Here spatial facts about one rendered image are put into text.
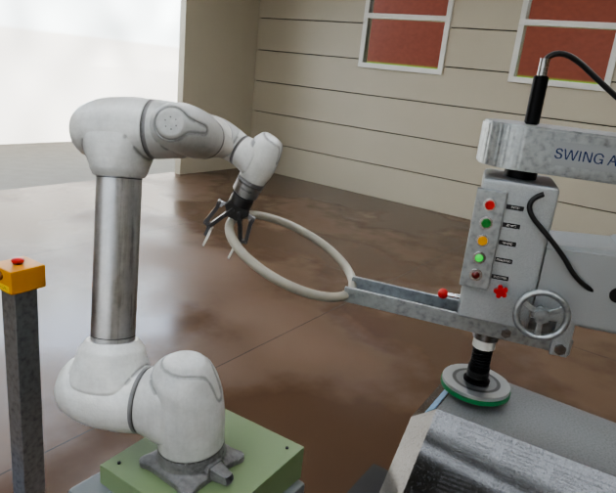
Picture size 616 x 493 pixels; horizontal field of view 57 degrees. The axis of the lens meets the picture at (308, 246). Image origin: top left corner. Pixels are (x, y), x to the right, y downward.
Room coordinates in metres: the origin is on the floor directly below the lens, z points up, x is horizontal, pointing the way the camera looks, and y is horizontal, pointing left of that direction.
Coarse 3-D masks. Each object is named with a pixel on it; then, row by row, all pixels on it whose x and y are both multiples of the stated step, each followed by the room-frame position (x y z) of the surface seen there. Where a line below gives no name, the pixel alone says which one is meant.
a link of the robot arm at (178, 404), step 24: (168, 360) 1.12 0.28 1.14; (192, 360) 1.13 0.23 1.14; (144, 384) 1.10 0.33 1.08; (168, 384) 1.07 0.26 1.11; (192, 384) 1.07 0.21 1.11; (216, 384) 1.12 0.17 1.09; (144, 408) 1.07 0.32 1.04; (168, 408) 1.05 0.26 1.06; (192, 408) 1.06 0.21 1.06; (216, 408) 1.10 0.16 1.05; (144, 432) 1.07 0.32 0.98; (168, 432) 1.06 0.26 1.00; (192, 432) 1.05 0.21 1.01; (216, 432) 1.09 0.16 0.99; (168, 456) 1.06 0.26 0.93; (192, 456) 1.06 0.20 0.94
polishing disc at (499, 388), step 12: (444, 372) 1.68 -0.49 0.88; (456, 372) 1.68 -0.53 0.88; (492, 372) 1.71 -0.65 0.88; (456, 384) 1.60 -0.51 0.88; (468, 384) 1.61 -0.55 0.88; (492, 384) 1.63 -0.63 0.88; (504, 384) 1.63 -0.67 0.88; (468, 396) 1.55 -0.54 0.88; (480, 396) 1.55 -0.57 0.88; (492, 396) 1.55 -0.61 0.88; (504, 396) 1.56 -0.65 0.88
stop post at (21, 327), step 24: (0, 264) 1.71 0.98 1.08; (24, 264) 1.73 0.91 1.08; (0, 288) 1.68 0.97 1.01; (24, 288) 1.69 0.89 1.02; (24, 312) 1.70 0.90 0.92; (24, 336) 1.70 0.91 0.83; (24, 360) 1.70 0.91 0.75; (24, 384) 1.69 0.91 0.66; (24, 408) 1.69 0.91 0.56; (24, 432) 1.69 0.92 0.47; (24, 456) 1.68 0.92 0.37; (24, 480) 1.68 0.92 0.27
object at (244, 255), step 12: (264, 216) 1.99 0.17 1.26; (276, 216) 2.02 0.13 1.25; (228, 228) 1.74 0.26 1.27; (288, 228) 2.04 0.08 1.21; (300, 228) 2.04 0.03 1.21; (228, 240) 1.70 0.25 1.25; (312, 240) 2.03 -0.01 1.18; (324, 240) 2.03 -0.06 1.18; (240, 252) 1.64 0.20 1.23; (336, 252) 1.98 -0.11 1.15; (252, 264) 1.61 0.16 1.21; (348, 264) 1.93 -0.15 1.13; (264, 276) 1.59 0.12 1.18; (276, 276) 1.59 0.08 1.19; (348, 276) 1.86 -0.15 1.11; (288, 288) 1.58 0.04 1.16; (300, 288) 1.59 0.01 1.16; (324, 300) 1.62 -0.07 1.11; (336, 300) 1.65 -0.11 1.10
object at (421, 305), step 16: (352, 288) 1.71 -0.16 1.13; (368, 288) 1.80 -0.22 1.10; (384, 288) 1.79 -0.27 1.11; (400, 288) 1.77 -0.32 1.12; (368, 304) 1.69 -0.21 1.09; (384, 304) 1.67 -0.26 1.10; (400, 304) 1.66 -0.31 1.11; (416, 304) 1.65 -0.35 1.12; (432, 304) 1.74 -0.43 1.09; (448, 304) 1.73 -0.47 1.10; (432, 320) 1.63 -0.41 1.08; (448, 320) 1.62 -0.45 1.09; (464, 320) 1.61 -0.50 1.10; (496, 336) 1.58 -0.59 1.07; (512, 336) 1.57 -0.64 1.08; (560, 352) 1.50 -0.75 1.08
